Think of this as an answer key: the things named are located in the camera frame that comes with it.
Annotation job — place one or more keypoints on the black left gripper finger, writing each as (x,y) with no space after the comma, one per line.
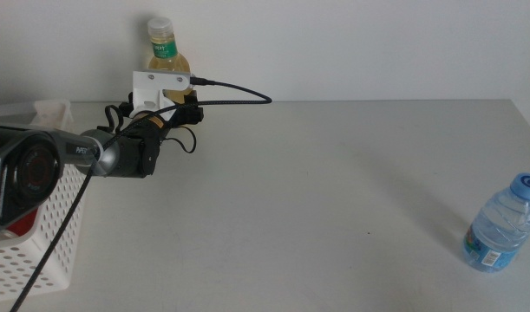
(191,97)

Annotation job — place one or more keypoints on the yellow tea bottle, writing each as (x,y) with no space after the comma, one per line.
(165,47)

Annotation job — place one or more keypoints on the red drink can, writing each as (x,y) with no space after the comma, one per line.
(24,225)

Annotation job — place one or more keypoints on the clear water bottle blue cap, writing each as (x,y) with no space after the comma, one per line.
(499,229)

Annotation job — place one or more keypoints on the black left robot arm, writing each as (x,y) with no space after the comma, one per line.
(126,156)

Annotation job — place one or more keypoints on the white perforated plastic basket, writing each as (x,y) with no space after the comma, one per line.
(60,242)

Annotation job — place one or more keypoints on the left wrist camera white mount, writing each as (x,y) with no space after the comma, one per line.
(152,93)

